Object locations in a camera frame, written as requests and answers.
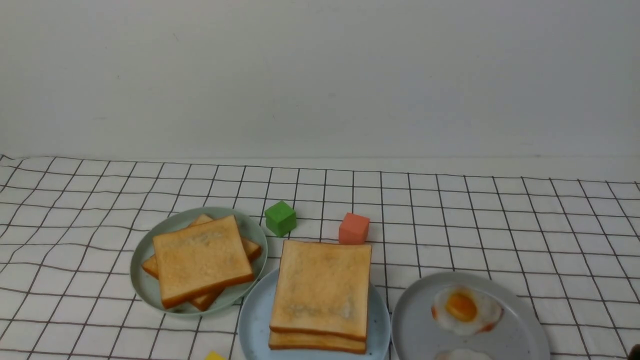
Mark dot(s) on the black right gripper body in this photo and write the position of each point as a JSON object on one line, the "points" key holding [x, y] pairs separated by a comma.
{"points": [[635, 352]]}

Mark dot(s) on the toast slice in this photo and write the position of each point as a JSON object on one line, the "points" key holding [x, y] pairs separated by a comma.
{"points": [[252, 247], [200, 257], [322, 289], [315, 341]]}

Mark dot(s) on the grey plate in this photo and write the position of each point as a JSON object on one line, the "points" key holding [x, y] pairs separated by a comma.
{"points": [[416, 336]]}

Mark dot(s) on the rear fried egg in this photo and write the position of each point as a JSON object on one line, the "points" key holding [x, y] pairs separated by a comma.
{"points": [[464, 311]]}

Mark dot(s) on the orange-red cube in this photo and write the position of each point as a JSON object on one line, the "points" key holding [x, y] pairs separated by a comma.
{"points": [[354, 229]]}

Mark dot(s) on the green cube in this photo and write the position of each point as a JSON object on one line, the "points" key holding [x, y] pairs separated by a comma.
{"points": [[280, 219]]}

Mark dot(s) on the light blue plate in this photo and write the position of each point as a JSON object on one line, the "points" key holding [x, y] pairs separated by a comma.
{"points": [[254, 319]]}

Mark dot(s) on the yellow block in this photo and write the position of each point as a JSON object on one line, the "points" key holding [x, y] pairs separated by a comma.
{"points": [[214, 356]]}

